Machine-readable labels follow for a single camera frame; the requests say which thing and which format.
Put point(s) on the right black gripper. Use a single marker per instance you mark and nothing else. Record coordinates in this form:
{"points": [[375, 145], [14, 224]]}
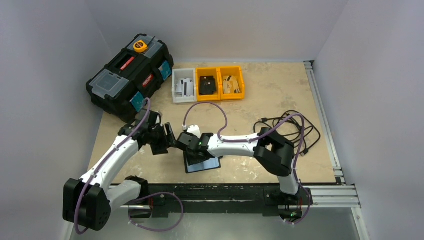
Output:
{"points": [[185, 141]]}

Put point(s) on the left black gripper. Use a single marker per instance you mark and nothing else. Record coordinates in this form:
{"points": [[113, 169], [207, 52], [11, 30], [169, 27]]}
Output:
{"points": [[162, 147]]}

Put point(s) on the black leather card holder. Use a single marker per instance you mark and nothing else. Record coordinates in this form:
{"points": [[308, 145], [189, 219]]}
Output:
{"points": [[210, 164]]}

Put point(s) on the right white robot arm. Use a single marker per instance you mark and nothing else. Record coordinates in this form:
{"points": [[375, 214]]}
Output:
{"points": [[275, 153]]}

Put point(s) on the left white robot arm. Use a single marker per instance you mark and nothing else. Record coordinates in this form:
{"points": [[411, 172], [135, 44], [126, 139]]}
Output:
{"points": [[89, 200]]}

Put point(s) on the silver credit cards stack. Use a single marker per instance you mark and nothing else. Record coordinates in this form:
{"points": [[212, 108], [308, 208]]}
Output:
{"points": [[178, 87]]}

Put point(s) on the gold credit cards stack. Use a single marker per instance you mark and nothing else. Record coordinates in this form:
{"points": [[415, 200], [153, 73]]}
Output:
{"points": [[228, 77]]}

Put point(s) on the white plastic bin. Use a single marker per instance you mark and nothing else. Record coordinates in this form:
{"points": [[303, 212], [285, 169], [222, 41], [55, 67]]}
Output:
{"points": [[183, 73]]}

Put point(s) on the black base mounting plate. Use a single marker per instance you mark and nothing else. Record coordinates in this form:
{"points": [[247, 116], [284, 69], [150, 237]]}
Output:
{"points": [[264, 199]]}

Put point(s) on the black plastic toolbox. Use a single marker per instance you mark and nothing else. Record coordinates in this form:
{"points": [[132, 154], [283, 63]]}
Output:
{"points": [[121, 86]]}

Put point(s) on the middle yellow plastic bin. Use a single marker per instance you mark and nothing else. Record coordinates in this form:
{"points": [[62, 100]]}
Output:
{"points": [[208, 84]]}

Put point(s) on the yellow plastic bin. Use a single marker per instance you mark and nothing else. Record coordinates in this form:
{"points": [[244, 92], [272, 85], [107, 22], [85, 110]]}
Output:
{"points": [[237, 72], [208, 84]]}

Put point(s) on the right yellow plastic bin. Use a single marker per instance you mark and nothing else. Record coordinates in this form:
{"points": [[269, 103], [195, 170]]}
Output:
{"points": [[237, 72]]}

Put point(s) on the yellow tape measure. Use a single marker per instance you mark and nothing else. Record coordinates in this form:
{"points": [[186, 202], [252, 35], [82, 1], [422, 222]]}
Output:
{"points": [[140, 46]]}

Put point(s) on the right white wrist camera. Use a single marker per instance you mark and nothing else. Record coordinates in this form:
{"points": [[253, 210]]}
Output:
{"points": [[193, 129]]}

